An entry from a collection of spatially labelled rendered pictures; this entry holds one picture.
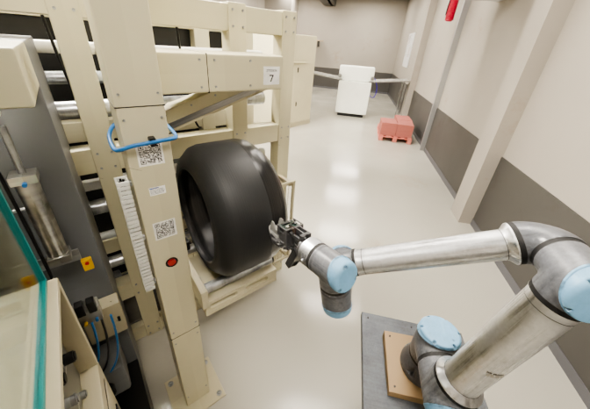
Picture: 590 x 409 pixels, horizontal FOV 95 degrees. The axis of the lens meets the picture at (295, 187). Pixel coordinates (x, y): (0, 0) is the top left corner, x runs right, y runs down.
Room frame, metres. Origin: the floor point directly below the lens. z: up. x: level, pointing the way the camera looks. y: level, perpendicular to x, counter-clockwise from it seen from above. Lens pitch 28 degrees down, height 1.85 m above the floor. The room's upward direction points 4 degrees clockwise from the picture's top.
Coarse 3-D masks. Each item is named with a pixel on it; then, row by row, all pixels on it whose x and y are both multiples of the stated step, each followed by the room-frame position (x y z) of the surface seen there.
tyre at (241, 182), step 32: (192, 160) 0.92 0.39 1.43; (224, 160) 0.91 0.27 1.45; (256, 160) 0.96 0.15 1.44; (192, 192) 1.18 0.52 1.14; (224, 192) 0.80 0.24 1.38; (256, 192) 0.85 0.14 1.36; (192, 224) 1.09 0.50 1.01; (224, 224) 0.75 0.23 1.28; (256, 224) 0.80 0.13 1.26; (224, 256) 0.74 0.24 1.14; (256, 256) 0.80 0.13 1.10
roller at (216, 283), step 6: (270, 258) 0.99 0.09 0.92; (258, 264) 0.94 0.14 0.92; (264, 264) 0.96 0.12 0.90; (246, 270) 0.90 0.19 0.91; (252, 270) 0.91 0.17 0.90; (222, 276) 0.85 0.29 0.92; (228, 276) 0.85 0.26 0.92; (234, 276) 0.86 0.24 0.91; (240, 276) 0.87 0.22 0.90; (210, 282) 0.81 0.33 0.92; (216, 282) 0.82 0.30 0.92; (222, 282) 0.83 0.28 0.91; (228, 282) 0.84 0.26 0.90; (210, 288) 0.79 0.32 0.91; (216, 288) 0.80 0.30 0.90
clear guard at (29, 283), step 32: (0, 192) 0.46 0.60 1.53; (0, 224) 0.41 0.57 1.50; (0, 256) 0.35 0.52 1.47; (32, 256) 0.46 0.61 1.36; (0, 288) 0.30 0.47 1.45; (32, 288) 0.40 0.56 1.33; (0, 320) 0.25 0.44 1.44; (32, 320) 0.33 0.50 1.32; (0, 352) 0.22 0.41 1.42; (32, 352) 0.28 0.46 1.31; (0, 384) 0.18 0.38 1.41; (32, 384) 0.23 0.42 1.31
